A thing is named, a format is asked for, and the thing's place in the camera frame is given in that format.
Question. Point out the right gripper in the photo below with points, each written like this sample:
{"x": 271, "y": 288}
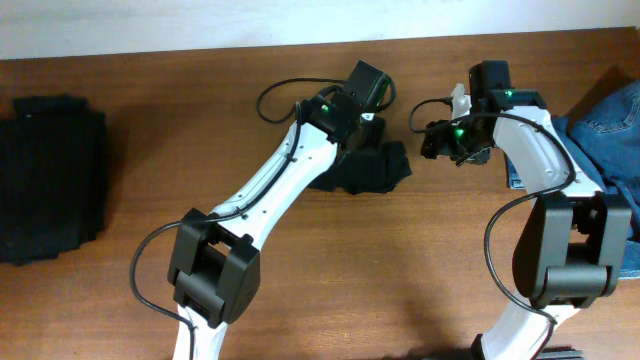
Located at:
{"x": 438, "y": 139}

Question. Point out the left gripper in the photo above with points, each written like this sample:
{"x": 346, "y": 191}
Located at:
{"x": 373, "y": 132}

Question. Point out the black t-shirt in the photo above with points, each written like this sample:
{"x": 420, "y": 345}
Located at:
{"x": 376, "y": 166}

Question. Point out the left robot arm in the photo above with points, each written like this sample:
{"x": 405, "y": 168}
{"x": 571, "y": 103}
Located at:
{"x": 215, "y": 263}

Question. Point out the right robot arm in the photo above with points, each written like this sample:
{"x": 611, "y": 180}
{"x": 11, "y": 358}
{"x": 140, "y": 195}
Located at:
{"x": 570, "y": 251}

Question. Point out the black fabric storage container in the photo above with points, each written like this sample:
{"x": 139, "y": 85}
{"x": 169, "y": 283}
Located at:
{"x": 53, "y": 177}

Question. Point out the blue denim jeans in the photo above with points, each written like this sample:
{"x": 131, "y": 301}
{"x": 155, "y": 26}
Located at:
{"x": 605, "y": 144}

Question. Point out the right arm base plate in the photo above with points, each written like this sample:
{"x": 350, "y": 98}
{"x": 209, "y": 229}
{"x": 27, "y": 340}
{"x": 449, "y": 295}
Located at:
{"x": 561, "y": 354}

